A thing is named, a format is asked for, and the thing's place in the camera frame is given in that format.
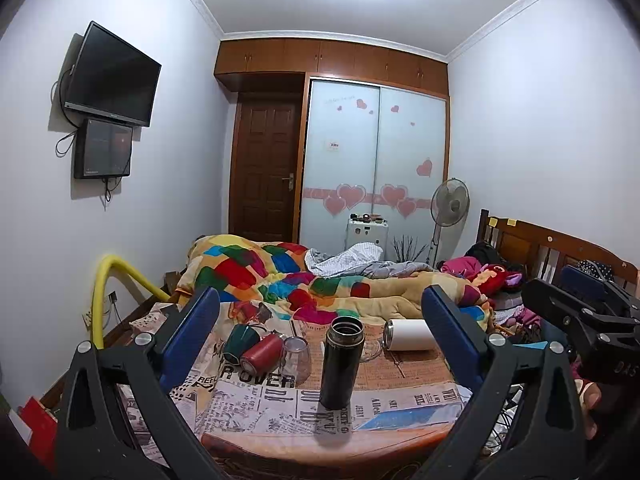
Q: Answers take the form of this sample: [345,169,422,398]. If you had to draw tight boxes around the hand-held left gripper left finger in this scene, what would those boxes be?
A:
[52,286,233,480]

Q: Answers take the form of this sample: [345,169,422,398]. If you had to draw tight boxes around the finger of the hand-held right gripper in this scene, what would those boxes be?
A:
[521,278,608,356]
[559,264,640,318]

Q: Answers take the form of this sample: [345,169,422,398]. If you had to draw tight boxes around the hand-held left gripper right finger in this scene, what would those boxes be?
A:
[400,284,590,480]

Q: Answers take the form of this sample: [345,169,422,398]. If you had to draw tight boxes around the white cup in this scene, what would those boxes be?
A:
[382,318,440,352]

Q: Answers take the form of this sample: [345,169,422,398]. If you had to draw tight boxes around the red cup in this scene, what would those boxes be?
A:
[239,332,287,375]

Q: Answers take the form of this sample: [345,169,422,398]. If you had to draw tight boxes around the black thermos cup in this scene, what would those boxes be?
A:
[319,315,365,410]

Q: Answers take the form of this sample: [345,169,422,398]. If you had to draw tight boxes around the person's right hand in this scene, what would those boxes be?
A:
[574,379,601,442]

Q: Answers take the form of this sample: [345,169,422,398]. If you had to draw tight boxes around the green mug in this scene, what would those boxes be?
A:
[222,323,269,365]

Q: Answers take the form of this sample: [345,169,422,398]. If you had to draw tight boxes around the red plush toy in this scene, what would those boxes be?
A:
[469,262,524,297]

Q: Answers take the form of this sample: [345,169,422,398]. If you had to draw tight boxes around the wooden headboard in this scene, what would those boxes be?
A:
[477,208,640,292]

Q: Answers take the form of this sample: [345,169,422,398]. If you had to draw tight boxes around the pink clothing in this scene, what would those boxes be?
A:
[439,256,482,279]

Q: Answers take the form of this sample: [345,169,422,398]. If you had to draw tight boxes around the clear glass saucer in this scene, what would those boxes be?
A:
[359,338,387,364]

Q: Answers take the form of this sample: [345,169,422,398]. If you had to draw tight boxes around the colourful patchwork blanket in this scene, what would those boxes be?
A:
[176,233,495,332]

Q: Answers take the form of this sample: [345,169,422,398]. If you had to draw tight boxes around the black bag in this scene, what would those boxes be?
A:
[464,241,509,267]

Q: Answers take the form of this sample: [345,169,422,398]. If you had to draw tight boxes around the blue paper sheet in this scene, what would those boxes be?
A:
[356,404,462,432]

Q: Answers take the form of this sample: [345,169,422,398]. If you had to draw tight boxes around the dried branches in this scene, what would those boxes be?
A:
[392,234,429,265]

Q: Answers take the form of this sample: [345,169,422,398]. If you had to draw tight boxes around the newspaper print tablecloth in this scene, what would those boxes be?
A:
[117,300,501,463]

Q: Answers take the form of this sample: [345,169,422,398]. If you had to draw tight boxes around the clear drinking glass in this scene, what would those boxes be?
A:
[282,336,312,386]

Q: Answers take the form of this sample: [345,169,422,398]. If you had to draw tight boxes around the grey striped cloth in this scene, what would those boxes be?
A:
[304,242,437,279]

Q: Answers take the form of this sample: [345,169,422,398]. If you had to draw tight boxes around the small white cabinet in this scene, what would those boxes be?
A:
[345,219,390,252]

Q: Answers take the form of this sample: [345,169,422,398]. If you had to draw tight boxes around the standing fan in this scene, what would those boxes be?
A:
[424,177,471,269]

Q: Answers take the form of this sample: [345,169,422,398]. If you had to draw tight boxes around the wooden table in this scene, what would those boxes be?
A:
[197,422,458,480]

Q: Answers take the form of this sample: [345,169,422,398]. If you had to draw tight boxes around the brown wooden door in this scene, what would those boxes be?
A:
[228,92,304,247]

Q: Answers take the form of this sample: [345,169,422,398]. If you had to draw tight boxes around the red box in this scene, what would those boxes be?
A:
[17,395,59,467]

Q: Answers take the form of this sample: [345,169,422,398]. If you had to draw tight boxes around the white sliding wardrobe with hearts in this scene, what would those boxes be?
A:
[298,75,451,263]

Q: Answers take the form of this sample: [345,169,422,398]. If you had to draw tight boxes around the brown overhead cabinets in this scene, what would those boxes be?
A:
[213,38,450,102]

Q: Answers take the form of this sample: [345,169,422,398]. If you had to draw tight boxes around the yellow hose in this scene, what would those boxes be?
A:
[88,254,171,349]

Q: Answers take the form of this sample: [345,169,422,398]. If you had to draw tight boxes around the small black wall monitor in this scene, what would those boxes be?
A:
[73,118,134,180]

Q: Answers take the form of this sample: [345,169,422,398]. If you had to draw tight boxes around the black wall television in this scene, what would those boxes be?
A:
[63,20,163,128]

